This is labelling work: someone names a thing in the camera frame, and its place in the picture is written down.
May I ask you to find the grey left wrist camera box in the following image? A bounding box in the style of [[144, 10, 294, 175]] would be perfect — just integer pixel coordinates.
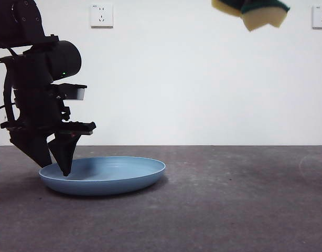
[[56, 82, 88, 101]]

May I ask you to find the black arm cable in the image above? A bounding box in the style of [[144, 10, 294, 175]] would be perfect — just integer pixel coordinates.
[[0, 78, 16, 124]]

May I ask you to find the white wall socket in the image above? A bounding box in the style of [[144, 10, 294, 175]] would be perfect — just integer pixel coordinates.
[[90, 3, 114, 29], [312, 5, 322, 30]]

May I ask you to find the yellow sponge with green pad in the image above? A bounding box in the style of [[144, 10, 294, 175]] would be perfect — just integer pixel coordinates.
[[211, 0, 291, 32]]

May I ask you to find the blue round plate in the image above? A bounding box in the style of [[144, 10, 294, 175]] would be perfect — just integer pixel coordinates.
[[38, 156, 167, 196]]

